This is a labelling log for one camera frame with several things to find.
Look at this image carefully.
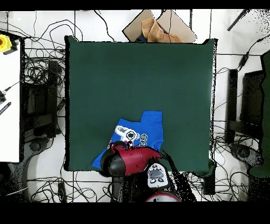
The yellow emergency stop button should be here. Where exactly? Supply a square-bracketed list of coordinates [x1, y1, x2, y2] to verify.
[0, 34, 13, 53]

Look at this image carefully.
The tan cloth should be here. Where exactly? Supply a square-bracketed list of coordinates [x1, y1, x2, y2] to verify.
[141, 18, 184, 43]

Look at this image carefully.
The dark green table cloth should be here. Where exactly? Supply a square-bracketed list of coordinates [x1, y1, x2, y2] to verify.
[64, 34, 218, 177]

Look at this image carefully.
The black rod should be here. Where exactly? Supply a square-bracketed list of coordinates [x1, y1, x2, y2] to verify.
[227, 8, 250, 32]

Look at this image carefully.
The green covered side table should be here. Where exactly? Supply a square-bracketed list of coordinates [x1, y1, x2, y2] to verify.
[248, 50, 270, 178]

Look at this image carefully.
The white desk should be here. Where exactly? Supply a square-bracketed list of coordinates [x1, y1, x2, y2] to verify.
[0, 41, 21, 163]

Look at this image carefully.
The black cable tangle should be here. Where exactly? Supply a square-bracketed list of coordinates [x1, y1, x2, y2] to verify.
[27, 171, 112, 202]
[183, 120, 254, 201]
[21, 18, 83, 89]

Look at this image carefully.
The open cardboard box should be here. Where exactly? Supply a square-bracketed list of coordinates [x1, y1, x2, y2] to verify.
[122, 9, 198, 43]

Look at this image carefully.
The blue printed t-shirt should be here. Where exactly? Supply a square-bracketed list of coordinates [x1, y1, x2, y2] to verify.
[92, 110, 165, 170]

